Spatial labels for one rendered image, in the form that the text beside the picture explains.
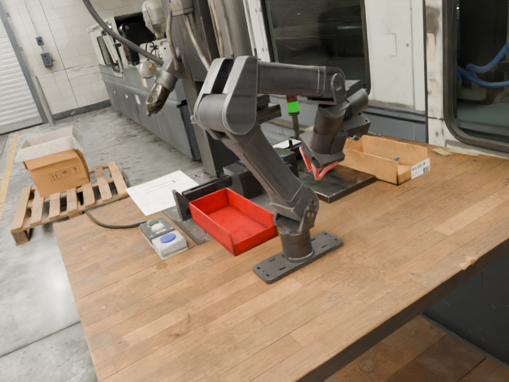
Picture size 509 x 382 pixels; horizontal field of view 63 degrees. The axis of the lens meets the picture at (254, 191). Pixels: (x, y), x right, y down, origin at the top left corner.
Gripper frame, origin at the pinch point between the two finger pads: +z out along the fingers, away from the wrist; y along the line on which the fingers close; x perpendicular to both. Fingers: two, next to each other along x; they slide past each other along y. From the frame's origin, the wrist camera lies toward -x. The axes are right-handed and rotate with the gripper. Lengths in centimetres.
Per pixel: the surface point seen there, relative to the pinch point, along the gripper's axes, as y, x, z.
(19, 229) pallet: 200, 119, 222
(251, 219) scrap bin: 2.6, 14.9, 14.4
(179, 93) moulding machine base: 275, -50, 184
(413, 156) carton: -0.4, -34.4, 7.7
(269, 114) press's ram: 25.8, -1.2, 2.2
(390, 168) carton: -3.0, -23.2, 5.4
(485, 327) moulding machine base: -42, -60, 66
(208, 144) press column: 42.2, 10.9, 24.1
